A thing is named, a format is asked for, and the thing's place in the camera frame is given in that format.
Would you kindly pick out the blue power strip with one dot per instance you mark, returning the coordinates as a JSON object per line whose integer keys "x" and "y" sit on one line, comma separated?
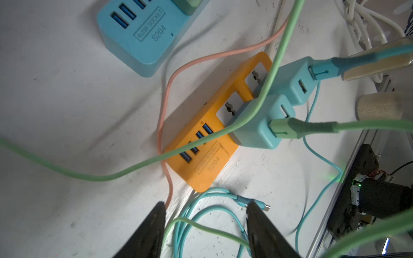
{"x": 142, "y": 34}

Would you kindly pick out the teal usb charger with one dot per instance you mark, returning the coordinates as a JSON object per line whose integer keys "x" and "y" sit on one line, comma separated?
{"x": 256, "y": 133}
{"x": 294, "y": 81}

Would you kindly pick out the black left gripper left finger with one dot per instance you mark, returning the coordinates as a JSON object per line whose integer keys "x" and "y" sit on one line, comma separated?
{"x": 146, "y": 242}

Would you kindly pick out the aluminium front rail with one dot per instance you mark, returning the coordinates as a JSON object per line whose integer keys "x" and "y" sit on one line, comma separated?
{"x": 342, "y": 216}

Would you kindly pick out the clear shaker bottle black cap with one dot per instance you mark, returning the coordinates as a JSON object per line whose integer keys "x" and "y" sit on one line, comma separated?
{"x": 384, "y": 65}

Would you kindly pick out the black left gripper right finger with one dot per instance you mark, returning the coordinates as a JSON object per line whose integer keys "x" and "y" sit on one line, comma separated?
{"x": 265, "y": 241}

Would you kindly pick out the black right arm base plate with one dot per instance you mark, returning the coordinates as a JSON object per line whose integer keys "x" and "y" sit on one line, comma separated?
{"x": 377, "y": 196}

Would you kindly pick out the light green USB charger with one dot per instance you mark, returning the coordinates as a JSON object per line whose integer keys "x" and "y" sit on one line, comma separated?
{"x": 188, "y": 7}

